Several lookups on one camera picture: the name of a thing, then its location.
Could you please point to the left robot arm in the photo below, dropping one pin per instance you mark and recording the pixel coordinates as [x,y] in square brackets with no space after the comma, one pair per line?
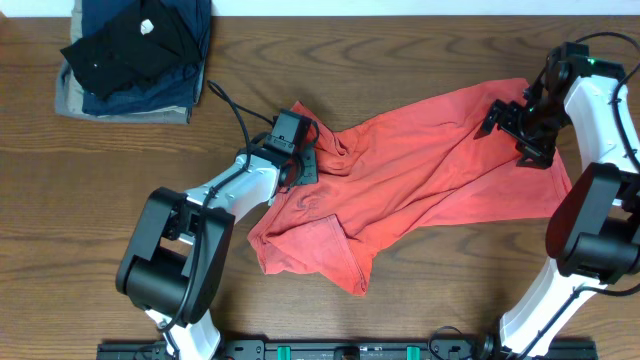
[173,264]

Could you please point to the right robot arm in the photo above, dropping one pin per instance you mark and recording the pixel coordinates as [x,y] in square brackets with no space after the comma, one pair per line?
[592,238]

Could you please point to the navy blue folded garment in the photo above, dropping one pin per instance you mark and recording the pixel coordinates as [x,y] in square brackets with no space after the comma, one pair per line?
[178,87]

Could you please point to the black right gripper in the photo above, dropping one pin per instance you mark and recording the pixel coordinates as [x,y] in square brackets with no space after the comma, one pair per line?
[516,129]

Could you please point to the grey folded trousers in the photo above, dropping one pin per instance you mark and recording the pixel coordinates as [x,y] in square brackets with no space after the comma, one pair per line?
[125,117]

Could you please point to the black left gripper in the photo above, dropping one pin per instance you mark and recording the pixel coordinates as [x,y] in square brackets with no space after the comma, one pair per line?
[307,170]

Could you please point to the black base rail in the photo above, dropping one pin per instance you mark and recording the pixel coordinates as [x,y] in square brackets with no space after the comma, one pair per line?
[260,350]

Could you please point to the red printed t-shirt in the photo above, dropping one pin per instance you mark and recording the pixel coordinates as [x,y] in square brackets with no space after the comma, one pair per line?
[416,166]

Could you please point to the black folded garment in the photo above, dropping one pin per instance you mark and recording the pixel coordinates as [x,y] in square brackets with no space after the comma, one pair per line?
[134,43]

